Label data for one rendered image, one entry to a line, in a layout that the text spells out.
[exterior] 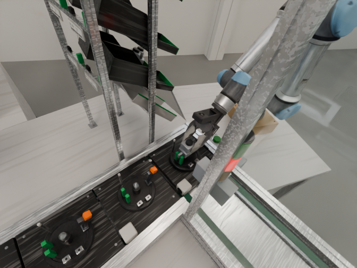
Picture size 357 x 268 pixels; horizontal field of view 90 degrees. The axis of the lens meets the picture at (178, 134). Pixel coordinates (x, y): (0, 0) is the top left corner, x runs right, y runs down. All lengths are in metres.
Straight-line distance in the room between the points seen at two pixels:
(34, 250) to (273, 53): 0.77
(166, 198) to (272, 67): 0.60
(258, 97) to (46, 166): 0.95
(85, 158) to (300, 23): 0.94
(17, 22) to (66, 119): 2.52
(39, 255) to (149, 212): 0.34
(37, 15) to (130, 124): 2.63
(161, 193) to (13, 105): 1.04
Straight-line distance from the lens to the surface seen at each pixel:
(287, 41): 0.24
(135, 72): 0.66
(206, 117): 0.64
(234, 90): 0.71
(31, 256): 0.77
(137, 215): 0.71
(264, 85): 0.25
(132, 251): 0.70
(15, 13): 3.54
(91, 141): 1.05
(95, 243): 0.71
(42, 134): 1.17
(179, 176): 0.77
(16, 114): 1.35
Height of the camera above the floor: 1.65
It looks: 49 degrees down
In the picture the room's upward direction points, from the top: 11 degrees clockwise
